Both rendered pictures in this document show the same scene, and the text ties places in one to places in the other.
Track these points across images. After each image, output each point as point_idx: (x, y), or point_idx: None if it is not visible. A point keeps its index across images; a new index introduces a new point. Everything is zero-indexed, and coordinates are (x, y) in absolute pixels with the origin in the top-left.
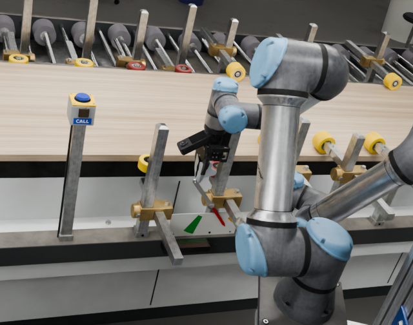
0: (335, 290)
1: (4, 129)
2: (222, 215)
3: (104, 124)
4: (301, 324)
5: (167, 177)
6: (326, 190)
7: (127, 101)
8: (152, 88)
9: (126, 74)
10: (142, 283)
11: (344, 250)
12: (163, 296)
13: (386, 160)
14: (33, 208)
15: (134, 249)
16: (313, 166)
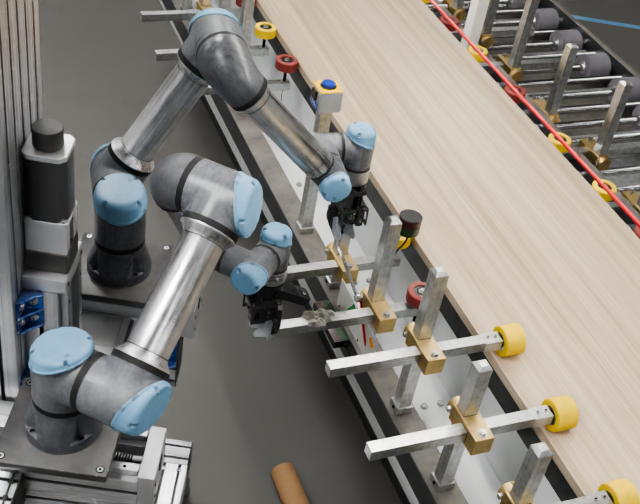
0: (108, 259)
1: (394, 137)
2: (366, 328)
3: (456, 201)
4: (86, 259)
5: (419, 280)
6: (536, 499)
7: (531, 221)
8: (591, 245)
9: (610, 223)
10: None
11: (95, 196)
12: None
13: (180, 177)
14: None
15: (316, 288)
16: (529, 433)
